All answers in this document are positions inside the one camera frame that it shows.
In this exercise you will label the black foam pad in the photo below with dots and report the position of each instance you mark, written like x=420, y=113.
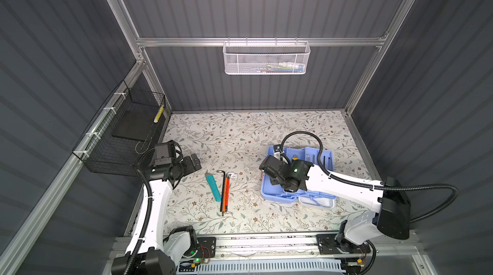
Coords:
x=135, y=126

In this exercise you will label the yellow marker pen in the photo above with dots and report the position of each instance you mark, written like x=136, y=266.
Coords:
x=159, y=114

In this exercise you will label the white and blue tool box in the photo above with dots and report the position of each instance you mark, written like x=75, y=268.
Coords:
x=275, y=193

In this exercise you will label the black wire basket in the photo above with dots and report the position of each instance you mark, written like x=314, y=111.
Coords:
x=100, y=152

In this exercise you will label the floral table mat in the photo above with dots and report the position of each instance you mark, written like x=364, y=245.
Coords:
x=237, y=143

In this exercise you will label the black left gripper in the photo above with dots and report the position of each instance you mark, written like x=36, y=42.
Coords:
x=188, y=168

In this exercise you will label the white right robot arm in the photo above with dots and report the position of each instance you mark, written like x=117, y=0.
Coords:
x=388, y=205

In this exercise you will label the white vented cable duct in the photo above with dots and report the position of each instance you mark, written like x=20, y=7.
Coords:
x=289, y=266

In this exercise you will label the teal handled tool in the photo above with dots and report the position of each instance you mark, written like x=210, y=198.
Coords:
x=213, y=186

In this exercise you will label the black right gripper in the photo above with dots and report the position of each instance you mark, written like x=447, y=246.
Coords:
x=273, y=181

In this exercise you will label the white wire mesh basket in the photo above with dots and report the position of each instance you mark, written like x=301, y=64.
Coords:
x=266, y=58

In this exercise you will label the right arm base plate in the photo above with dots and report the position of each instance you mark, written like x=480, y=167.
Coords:
x=330, y=244

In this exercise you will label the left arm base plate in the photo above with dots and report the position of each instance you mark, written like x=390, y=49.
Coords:
x=205, y=248

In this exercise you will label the red handled pliers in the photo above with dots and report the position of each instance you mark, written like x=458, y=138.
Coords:
x=228, y=178

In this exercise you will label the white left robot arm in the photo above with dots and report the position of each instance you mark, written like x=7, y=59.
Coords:
x=150, y=252

